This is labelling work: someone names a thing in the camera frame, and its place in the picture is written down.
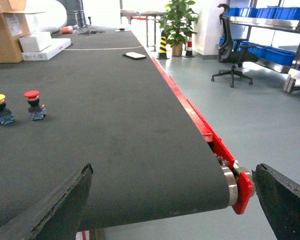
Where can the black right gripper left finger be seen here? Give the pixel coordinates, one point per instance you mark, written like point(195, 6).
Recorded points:
point(57, 216)

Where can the black office chair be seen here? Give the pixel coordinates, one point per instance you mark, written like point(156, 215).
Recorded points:
point(232, 51)

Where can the red white traffic cone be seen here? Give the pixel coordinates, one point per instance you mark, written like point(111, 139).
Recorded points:
point(189, 49)

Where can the red conveyor side frame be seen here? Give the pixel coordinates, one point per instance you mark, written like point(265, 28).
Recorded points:
point(239, 179)

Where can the yellow black traffic cone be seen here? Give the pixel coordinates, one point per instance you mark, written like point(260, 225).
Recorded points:
point(162, 51)

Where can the small white box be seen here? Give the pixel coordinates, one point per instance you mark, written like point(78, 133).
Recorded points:
point(36, 42)

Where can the steel shelf rack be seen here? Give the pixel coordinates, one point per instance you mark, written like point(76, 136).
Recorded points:
point(278, 28)

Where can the black and white phone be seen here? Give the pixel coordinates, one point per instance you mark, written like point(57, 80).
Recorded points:
point(134, 55)

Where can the yellow mushroom push button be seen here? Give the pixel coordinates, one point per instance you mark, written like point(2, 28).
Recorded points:
point(6, 116)

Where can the potted green plant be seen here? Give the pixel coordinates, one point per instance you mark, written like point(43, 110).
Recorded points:
point(178, 24)

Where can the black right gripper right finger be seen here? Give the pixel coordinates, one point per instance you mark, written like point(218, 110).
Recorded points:
point(279, 197)

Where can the large cardboard box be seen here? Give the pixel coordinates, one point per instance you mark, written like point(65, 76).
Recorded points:
point(13, 26)

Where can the flat white box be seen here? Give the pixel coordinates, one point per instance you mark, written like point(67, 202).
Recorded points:
point(57, 46)

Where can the orange device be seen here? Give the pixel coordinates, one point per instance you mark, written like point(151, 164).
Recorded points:
point(67, 30)

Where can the red mushroom push button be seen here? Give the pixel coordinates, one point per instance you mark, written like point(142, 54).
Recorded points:
point(36, 110)

